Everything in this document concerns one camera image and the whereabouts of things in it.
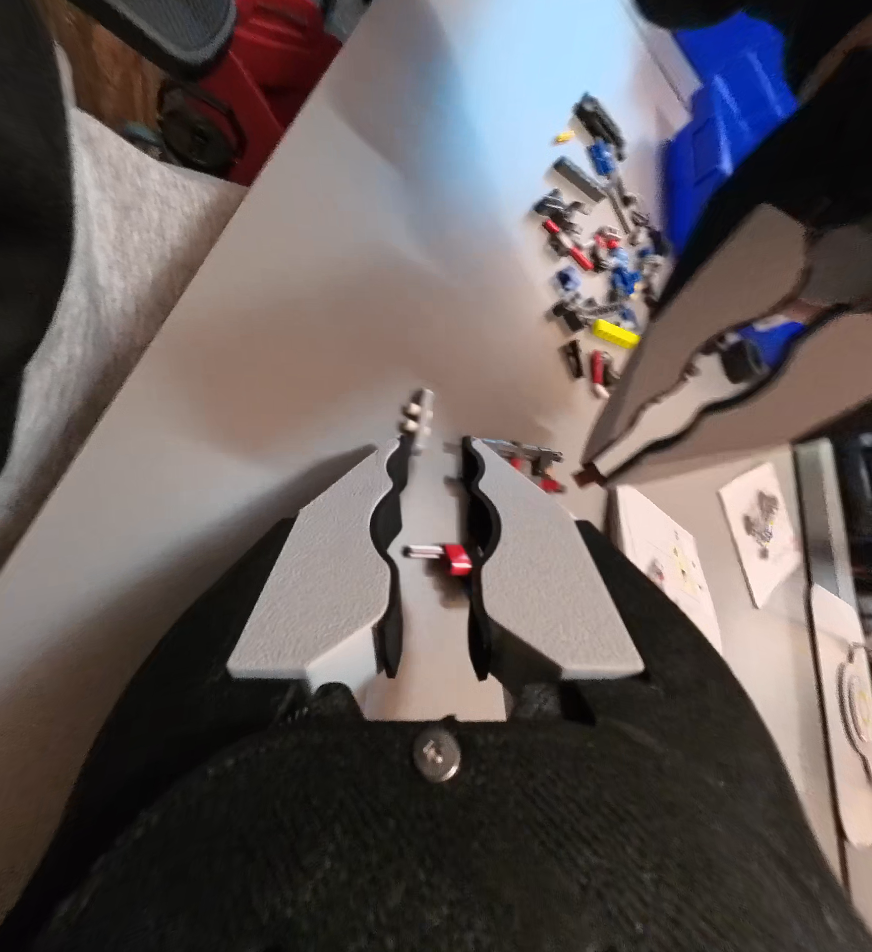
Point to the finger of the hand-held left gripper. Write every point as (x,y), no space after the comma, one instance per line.
(726,282)
(837,372)

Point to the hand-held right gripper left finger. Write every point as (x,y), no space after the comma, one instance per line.
(309,587)

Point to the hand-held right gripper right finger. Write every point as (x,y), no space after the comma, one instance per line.
(555,587)

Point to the partly built lego vehicle frame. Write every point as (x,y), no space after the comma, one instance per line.
(456,558)

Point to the small brown lego piece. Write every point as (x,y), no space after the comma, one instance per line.
(588,474)

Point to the black lego tire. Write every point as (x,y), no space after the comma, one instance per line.
(744,358)

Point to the open lego instruction booklet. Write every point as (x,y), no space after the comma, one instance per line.
(662,565)

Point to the yellow lego beam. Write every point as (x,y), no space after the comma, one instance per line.
(616,333)

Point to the pile of loose lego pieces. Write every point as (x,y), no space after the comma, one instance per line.
(599,245)

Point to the grey lego beam white pins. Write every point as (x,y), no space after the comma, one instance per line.
(417,420)

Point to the blue plastic bin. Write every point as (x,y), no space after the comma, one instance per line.
(726,119)

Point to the grey metal strip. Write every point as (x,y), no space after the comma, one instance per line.
(822,513)

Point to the small booklet with car picture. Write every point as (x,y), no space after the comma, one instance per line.
(763,532)

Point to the white printed paper bag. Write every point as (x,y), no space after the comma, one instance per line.
(848,714)

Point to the person's grey garment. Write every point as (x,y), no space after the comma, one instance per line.
(108,297)

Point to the black round wheel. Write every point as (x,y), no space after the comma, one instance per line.
(198,130)

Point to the person's black garment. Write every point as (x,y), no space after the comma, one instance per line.
(4,223)

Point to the red plastic container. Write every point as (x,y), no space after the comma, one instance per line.
(272,82)

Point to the black mesh chair part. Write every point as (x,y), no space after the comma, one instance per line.
(168,22)

